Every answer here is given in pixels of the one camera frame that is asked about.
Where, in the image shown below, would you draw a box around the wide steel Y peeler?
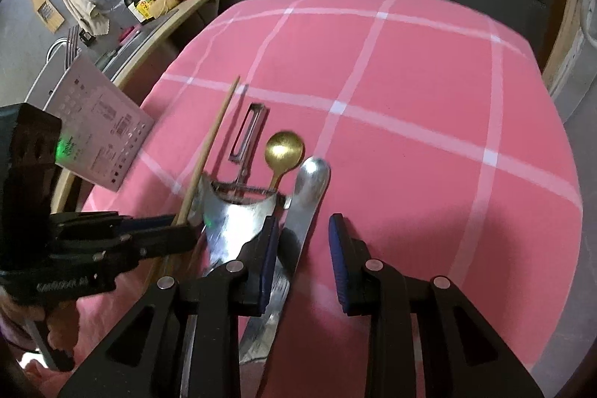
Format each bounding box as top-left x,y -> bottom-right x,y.
188,174 -> 291,276

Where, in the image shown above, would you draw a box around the wooden chopstick patterned end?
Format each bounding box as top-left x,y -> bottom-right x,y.
145,76 -> 241,290

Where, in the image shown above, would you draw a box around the wire handle swivel peeler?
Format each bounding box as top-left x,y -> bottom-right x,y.
229,103 -> 269,195

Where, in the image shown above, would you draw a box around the steel butter knife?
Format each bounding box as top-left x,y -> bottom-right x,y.
239,157 -> 331,366

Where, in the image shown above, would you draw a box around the small gold spoon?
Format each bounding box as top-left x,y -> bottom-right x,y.
264,130 -> 304,191

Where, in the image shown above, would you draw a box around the person's left hand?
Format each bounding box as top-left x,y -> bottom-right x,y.
1,288 -> 80,360

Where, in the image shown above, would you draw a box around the white perforated utensil basket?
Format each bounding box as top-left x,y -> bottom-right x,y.
25,47 -> 154,192

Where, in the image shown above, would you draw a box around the pink plaid tablecloth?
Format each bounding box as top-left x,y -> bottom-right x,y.
85,0 -> 583,397

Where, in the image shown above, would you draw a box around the hanging beige dishcloth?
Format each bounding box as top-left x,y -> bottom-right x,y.
62,0 -> 109,36

